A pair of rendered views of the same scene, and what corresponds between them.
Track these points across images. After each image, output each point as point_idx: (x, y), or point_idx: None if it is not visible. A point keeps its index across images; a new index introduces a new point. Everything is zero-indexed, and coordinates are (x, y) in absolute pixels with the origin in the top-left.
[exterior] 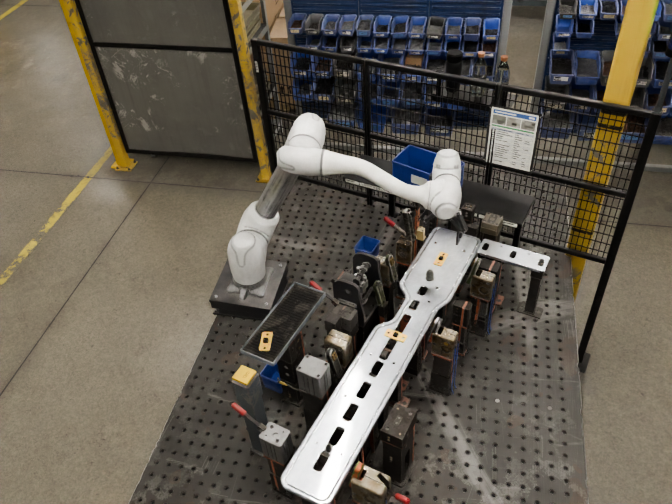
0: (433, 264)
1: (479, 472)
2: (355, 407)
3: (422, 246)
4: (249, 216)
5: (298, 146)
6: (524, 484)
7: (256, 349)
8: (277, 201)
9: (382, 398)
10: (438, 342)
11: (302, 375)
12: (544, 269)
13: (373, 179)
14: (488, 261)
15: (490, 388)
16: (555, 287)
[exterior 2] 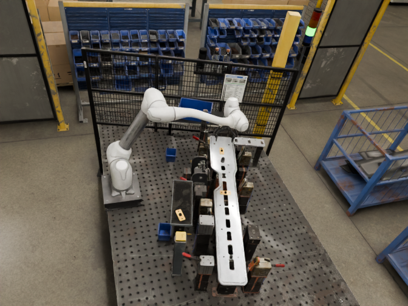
0: (220, 154)
1: (275, 242)
2: None
3: (210, 146)
4: (117, 150)
5: (159, 107)
6: (294, 240)
7: (178, 220)
8: (135, 139)
9: (238, 224)
10: (245, 190)
11: (203, 226)
12: (265, 145)
13: (203, 118)
14: (240, 147)
15: (258, 204)
16: None
